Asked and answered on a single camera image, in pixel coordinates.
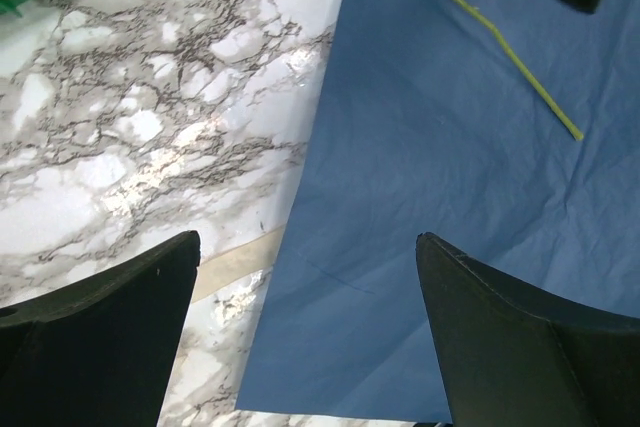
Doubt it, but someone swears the white rose stem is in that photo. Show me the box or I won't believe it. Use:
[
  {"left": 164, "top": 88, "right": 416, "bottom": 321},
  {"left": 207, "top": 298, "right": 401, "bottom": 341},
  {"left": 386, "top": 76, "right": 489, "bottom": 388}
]
[{"left": 451, "top": 0, "right": 584, "bottom": 141}]

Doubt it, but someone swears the blue wrapping paper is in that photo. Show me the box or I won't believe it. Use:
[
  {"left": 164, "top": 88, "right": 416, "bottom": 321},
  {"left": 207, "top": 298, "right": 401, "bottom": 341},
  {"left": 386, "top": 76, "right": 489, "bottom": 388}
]
[{"left": 236, "top": 0, "right": 639, "bottom": 422}]

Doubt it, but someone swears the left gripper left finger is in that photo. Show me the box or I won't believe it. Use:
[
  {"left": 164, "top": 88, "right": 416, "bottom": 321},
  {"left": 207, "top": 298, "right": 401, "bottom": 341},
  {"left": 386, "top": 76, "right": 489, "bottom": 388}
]
[{"left": 1, "top": 231, "right": 199, "bottom": 426}]

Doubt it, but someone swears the beige ribbon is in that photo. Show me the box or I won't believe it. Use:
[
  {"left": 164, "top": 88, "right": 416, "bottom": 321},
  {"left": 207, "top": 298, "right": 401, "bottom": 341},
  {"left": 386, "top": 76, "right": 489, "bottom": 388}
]
[{"left": 191, "top": 227, "right": 284, "bottom": 303}]

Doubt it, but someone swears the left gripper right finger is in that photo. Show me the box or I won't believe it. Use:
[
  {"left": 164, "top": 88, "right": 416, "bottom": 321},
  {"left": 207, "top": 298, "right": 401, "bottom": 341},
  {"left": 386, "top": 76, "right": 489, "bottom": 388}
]
[{"left": 416, "top": 233, "right": 639, "bottom": 427}]

